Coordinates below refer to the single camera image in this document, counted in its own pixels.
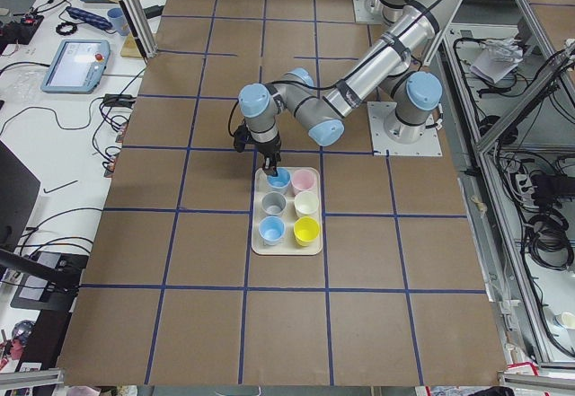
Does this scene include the black braided camera cable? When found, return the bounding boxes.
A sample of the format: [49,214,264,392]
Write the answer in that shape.
[226,0,466,136]

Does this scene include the grey plastic cup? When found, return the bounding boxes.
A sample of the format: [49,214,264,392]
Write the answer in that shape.
[261,191,287,216]

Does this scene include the light blue plastic cup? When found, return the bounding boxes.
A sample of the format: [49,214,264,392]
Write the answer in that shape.
[266,167,291,194]

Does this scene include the blue plastic cup on tray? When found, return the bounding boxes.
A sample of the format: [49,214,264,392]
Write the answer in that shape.
[258,216,286,246]

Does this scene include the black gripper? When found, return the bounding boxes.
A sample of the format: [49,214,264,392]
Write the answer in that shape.
[256,137,281,177]

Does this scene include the yellow plastic cup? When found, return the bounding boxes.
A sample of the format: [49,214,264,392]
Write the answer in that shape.
[293,216,320,247]

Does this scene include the pale green plastic cup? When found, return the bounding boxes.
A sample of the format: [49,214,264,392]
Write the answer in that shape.
[294,190,320,217]

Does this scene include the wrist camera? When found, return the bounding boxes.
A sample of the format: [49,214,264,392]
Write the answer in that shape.
[233,125,252,153]

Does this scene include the pink plastic cup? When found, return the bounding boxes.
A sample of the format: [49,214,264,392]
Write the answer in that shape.
[291,168,317,196]

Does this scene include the blue mug on desk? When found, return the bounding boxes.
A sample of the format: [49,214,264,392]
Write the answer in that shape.
[107,7,129,37]

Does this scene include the cream serving tray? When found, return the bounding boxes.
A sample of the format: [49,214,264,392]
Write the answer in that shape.
[252,167,323,256]

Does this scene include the wooden stand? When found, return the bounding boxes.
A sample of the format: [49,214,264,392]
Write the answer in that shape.
[120,34,143,59]

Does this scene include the aluminium frame post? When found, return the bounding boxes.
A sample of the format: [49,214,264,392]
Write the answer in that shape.
[118,0,157,61]

